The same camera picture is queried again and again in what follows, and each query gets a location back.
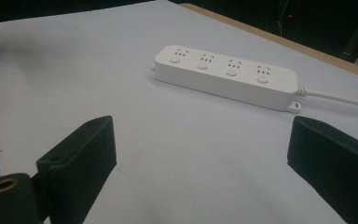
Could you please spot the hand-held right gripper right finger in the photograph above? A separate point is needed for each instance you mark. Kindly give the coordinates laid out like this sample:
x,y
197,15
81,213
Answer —
x,y
335,168

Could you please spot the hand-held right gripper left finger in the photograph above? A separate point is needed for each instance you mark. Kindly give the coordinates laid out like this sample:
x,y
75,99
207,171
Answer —
x,y
80,161

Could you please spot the white power strip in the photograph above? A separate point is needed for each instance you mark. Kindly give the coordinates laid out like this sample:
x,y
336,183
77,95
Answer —
x,y
220,77

